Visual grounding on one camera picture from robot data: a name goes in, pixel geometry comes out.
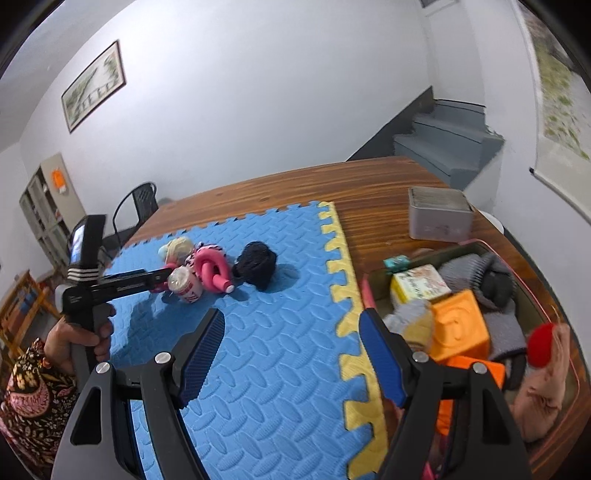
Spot wooden desktop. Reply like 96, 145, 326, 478
122, 156, 583, 480

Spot black rolled sock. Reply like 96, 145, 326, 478
231, 241, 279, 291

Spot grey and black knit sock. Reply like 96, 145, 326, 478
438, 251, 527, 393

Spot pink leopard plush earmuffs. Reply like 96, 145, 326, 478
185, 244, 227, 269

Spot grey glass-door cabinet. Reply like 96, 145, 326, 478
19, 152, 88, 273

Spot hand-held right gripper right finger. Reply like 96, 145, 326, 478
358, 308, 532, 480

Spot pink foam ring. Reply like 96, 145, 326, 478
193, 247, 235, 294

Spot black metal chair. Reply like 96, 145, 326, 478
113, 182, 160, 232

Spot pale yarn ball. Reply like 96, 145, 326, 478
158, 236, 197, 265

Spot yellow foam mat strip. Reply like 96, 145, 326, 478
318, 200, 393, 480

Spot grey staircase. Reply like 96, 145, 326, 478
346, 85, 505, 190

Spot beige knit hat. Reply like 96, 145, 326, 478
512, 323, 573, 444

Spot hanging wall scroll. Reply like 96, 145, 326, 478
512, 0, 591, 217

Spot grey tin box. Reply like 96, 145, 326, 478
407, 187, 475, 241

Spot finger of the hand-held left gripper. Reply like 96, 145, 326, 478
99, 265, 174, 298

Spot orange embossed cube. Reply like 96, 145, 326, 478
436, 355, 507, 437
429, 290, 491, 361

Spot cream paper box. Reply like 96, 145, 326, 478
390, 264, 452, 305

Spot small white red can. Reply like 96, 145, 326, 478
167, 267, 204, 304

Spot blue foam mat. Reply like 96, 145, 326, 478
104, 200, 391, 480

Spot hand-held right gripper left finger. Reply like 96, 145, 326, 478
51, 307, 227, 480

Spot framed landscape painting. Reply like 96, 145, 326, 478
61, 40, 127, 134

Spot person's left hand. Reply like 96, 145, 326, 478
44, 318, 116, 376

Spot red pompom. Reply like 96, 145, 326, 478
527, 323, 560, 368

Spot wooden chair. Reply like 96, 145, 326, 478
0, 270, 51, 352

